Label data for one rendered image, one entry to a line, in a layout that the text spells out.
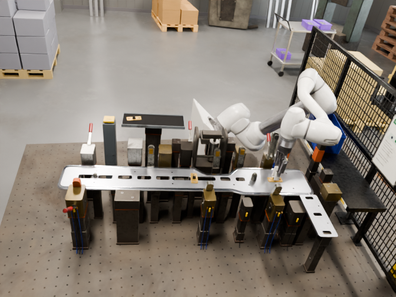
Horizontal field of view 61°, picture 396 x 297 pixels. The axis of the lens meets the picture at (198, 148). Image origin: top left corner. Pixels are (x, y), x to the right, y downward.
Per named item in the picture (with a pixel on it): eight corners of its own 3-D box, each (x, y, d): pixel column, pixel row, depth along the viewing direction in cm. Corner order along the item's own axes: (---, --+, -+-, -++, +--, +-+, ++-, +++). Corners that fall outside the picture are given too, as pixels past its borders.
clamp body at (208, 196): (197, 250, 185) (204, 204, 165) (195, 233, 195) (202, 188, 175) (209, 250, 186) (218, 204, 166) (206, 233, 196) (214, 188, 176)
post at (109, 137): (105, 181, 221) (101, 124, 196) (106, 174, 227) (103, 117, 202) (117, 181, 222) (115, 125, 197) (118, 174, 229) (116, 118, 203)
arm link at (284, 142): (294, 131, 181) (291, 139, 184) (277, 129, 179) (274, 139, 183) (299, 140, 173) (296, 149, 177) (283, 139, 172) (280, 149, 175)
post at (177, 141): (168, 194, 218) (172, 142, 195) (168, 188, 222) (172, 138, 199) (176, 194, 219) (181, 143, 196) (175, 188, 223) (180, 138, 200)
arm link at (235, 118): (215, 114, 261) (238, 96, 256) (230, 131, 265) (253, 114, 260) (216, 119, 246) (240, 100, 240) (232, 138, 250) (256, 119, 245)
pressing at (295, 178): (54, 193, 169) (53, 191, 168) (64, 165, 187) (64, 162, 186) (315, 196, 188) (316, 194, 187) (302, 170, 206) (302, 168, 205)
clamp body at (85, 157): (85, 201, 206) (79, 153, 185) (88, 188, 216) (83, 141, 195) (97, 201, 207) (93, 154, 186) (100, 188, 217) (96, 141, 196)
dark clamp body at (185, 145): (176, 198, 217) (180, 149, 194) (175, 185, 226) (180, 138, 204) (187, 198, 218) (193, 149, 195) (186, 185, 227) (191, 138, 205)
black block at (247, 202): (235, 247, 190) (245, 210, 173) (232, 233, 198) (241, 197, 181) (244, 247, 190) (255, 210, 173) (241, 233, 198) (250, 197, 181)
